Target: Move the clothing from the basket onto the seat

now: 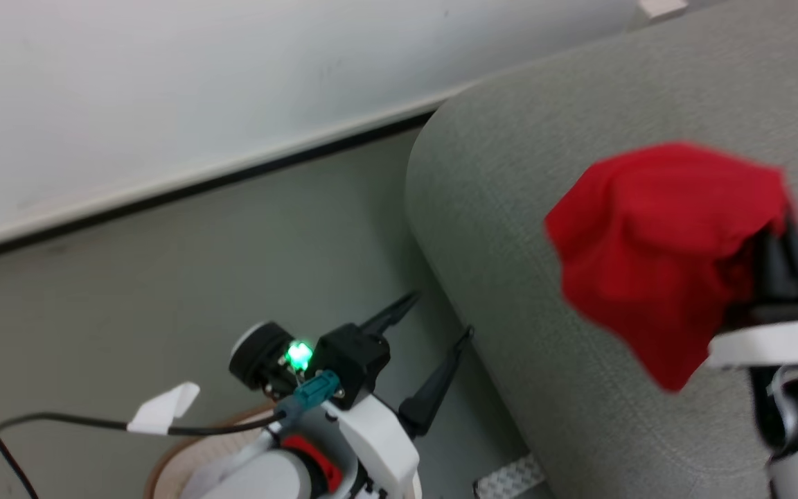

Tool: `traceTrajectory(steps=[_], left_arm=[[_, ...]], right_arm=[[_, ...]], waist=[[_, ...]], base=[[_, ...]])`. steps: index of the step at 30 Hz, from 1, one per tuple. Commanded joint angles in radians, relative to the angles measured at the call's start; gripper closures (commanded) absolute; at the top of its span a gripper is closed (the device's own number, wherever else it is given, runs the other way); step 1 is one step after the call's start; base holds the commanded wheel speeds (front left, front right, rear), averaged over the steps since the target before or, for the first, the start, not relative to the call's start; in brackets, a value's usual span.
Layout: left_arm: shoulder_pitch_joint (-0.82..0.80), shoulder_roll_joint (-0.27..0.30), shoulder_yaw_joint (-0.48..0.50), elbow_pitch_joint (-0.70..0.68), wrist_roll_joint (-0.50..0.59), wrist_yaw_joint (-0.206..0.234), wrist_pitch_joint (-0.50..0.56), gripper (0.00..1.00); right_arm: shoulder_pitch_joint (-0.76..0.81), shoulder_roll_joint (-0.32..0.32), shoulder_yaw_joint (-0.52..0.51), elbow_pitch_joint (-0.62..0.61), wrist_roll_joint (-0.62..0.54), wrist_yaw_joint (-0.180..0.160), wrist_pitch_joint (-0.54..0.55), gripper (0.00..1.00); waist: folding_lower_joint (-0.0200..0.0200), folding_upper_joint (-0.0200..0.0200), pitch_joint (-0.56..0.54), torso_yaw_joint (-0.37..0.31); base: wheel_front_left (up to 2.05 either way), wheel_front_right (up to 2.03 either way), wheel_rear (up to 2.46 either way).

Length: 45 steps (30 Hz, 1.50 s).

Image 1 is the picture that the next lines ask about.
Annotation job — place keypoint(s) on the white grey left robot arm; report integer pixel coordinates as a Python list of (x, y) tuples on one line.
[(260, 478)]

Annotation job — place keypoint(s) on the textured silver sofa foot plate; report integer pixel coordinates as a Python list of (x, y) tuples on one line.
[(510, 478)]

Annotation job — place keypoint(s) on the grey fabric sofa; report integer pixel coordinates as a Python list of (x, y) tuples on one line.
[(510, 229)]

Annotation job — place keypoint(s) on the red clothing item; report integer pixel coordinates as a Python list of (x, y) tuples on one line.
[(648, 256)]

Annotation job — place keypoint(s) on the small white block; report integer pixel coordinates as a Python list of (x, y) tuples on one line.
[(662, 7)]

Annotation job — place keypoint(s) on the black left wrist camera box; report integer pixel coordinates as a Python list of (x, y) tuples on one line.
[(350, 364)]

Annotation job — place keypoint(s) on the white laundry basket brown rim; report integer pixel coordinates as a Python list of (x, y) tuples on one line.
[(170, 466)]

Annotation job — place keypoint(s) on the white and black baseboard strip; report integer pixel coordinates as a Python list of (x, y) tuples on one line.
[(198, 181)]

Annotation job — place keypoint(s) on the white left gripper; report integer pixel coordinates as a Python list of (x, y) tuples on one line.
[(378, 436)]

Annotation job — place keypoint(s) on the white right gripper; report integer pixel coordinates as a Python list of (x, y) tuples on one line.
[(773, 345)]

